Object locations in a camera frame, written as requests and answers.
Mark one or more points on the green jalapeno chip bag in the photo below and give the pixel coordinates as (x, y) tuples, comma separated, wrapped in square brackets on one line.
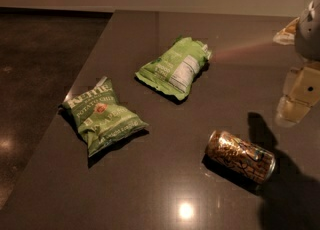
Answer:
[(99, 118)]

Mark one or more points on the orange patterned soda can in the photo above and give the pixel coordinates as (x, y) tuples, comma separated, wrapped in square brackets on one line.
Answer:
[(245, 158)]

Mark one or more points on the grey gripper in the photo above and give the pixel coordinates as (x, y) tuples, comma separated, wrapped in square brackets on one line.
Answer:
[(308, 37)]

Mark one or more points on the green chip bag back side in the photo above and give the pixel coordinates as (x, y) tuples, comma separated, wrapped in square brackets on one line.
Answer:
[(173, 72)]

